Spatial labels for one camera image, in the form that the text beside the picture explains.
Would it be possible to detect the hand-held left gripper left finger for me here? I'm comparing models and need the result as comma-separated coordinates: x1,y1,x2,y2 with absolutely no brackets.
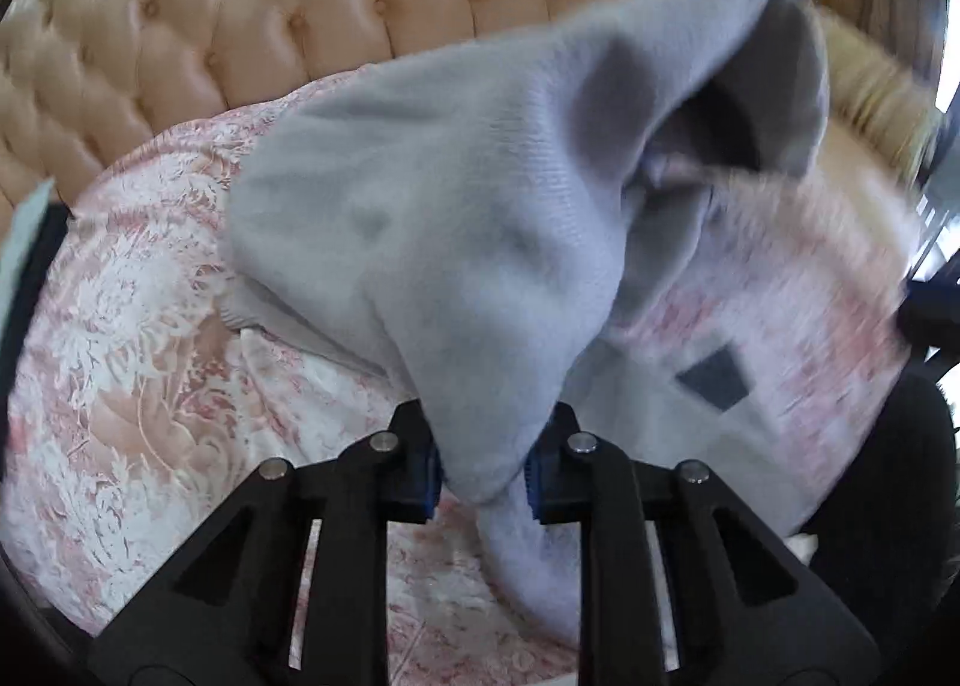
88,401,443,686

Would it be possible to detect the beige bed sheet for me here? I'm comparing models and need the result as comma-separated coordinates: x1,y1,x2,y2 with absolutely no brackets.
814,131,927,252

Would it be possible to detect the beige tufted headboard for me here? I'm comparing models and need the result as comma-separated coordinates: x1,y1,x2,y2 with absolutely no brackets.
0,0,818,229

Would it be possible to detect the grey sweater with black patches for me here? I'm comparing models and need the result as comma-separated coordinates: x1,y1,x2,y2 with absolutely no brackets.
221,0,833,646

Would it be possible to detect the light blue flat panel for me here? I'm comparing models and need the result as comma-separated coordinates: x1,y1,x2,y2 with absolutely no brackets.
0,179,72,372

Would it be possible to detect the person's right forearm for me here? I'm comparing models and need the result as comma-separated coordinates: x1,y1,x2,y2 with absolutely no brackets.
810,367,960,627

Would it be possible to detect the pink floral blanket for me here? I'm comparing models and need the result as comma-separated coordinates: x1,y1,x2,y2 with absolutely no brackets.
0,74,920,679

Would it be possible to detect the striped yellow pillow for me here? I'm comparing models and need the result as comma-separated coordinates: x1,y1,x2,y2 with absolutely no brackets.
814,7,942,192

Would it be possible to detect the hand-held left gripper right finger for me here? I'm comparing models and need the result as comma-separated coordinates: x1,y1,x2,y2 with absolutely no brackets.
525,405,878,686

